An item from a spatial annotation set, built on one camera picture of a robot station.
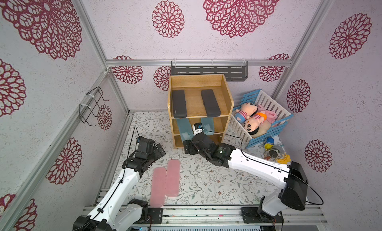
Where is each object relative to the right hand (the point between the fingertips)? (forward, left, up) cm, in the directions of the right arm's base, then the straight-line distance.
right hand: (194, 141), depth 79 cm
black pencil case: (+19, +9, +10) cm, 23 cm away
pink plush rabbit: (+26, -52, -9) cm, 58 cm away
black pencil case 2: (+16, -9, +12) cm, 22 cm away
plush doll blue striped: (+31, -37, -8) cm, 49 cm away
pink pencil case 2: (-13, +12, -21) cm, 27 cm away
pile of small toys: (+2, -49, -15) cm, 51 cm away
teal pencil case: (+8, +5, -1) cm, 10 cm away
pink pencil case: (-19, +20, -20) cm, 34 cm away
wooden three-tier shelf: (+16, -3, +12) cm, 20 cm away
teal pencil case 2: (+13, -8, -2) cm, 15 cm away
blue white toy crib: (+43, -47, -7) cm, 64 cm away
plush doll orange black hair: (+18, -37, -8) cm, 41 cm away
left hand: (-3, +21, -7) cm, 22 cm away
